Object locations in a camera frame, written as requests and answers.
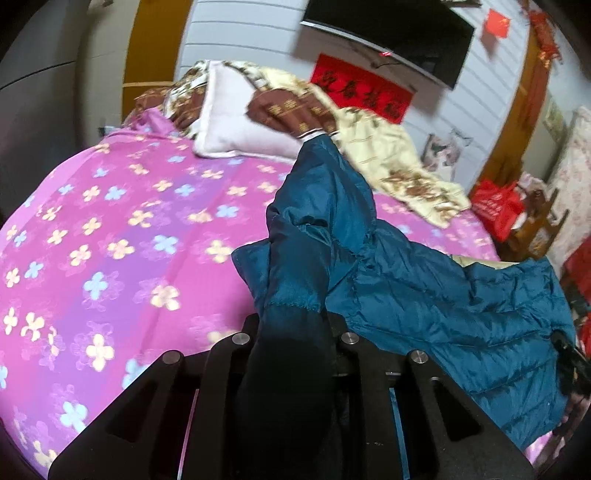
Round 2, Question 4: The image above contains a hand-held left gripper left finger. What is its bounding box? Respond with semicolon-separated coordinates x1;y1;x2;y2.
48;315;262;480

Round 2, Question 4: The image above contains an orange wooden panel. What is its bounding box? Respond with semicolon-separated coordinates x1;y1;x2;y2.
121;0;197;125

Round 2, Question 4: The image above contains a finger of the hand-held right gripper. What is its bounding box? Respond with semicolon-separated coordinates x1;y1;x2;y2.
551;329;585;395

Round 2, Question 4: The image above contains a brown floral quilt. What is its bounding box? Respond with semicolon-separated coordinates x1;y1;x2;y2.
122;69;340;141

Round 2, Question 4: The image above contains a pale floral cloth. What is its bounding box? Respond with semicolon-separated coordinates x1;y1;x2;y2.
547;106;591;278

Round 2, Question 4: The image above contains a red wall banner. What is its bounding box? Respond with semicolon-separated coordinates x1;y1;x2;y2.
310;53;414;124

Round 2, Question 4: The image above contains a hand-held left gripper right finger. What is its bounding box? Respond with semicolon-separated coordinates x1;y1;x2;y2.
329;313;536;480

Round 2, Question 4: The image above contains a pink floral bedsheet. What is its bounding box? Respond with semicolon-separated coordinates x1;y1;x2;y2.
0;108;561;480

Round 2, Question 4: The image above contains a wall photo poster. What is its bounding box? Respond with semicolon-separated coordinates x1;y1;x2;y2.
422;129;472;182

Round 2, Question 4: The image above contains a red shopping bag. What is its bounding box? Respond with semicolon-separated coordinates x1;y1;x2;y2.
471;179;527;243

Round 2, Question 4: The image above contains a grey wardrobe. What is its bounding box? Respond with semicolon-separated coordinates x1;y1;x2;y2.
0;0;139;227

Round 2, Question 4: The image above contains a black wall television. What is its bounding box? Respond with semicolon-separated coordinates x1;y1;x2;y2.
300;0;476;90

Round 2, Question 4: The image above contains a blue puffer jacket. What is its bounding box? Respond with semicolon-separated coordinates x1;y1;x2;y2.
231;136;578;480

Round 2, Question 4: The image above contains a cream floral quilt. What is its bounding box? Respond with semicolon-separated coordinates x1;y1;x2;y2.
231;60;472;227

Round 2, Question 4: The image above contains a wooden chair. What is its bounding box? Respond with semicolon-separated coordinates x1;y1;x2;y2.
501;187;571;261

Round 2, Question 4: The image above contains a small red paper flag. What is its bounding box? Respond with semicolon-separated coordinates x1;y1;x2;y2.
480;9;511;44

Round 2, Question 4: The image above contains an orange wooden door frame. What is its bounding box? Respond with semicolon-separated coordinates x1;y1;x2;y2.
471;28;555;195

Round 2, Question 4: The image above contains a white pillow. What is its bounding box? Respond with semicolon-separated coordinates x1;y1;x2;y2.
193;61;308;162

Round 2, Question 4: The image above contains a red hanging decoration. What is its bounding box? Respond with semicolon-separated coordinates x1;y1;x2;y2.
526;4;563;70

